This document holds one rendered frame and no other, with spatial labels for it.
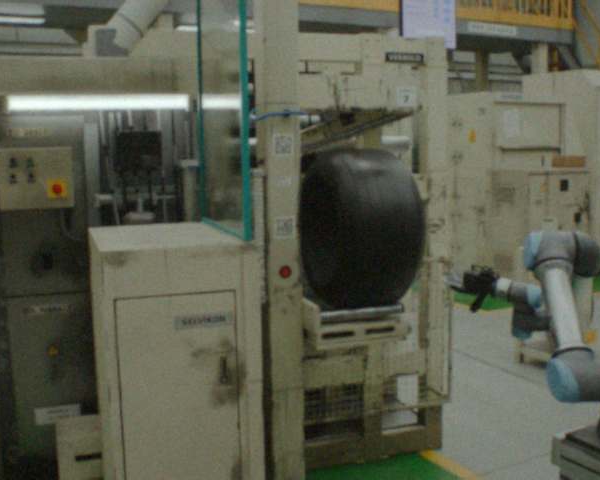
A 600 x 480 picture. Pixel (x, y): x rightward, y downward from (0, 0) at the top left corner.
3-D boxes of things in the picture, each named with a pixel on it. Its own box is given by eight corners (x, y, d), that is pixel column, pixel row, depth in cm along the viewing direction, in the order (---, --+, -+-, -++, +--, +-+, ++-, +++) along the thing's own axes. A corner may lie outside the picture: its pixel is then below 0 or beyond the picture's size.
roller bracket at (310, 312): (313, 334, 257) (313, 307, 256) (279, 311, 294) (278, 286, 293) (322, 333, 258) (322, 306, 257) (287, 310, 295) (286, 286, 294)
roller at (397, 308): (316, 322, 260) (315, 310, 261) (312, 323, 265) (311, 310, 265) (405, 313, 272) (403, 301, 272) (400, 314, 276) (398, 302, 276)
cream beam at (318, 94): (281, 112, 283) (281, 73, 281) (263, 114, 306) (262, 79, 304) (421, 112, 302) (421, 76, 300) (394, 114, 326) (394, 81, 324)
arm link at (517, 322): (545, 340, 246) (548, 312, 242) (512, 341, 246) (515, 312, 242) (538, 329, 253) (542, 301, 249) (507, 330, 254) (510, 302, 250)
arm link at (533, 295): (536, 315, 240) (539, 292, 237) (505, 308, 246) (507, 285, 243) (543, 306, 246) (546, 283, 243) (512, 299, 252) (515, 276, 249)
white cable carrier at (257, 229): (256, 303, 262) (253, 169, 256) (252, 300, 267) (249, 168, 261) (268, 302, 263) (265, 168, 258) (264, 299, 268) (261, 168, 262)
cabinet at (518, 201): (524, 304, 677) (527, 169, 662) (482, 293, 728) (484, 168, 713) (590, 292, 720) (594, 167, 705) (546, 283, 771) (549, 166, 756)
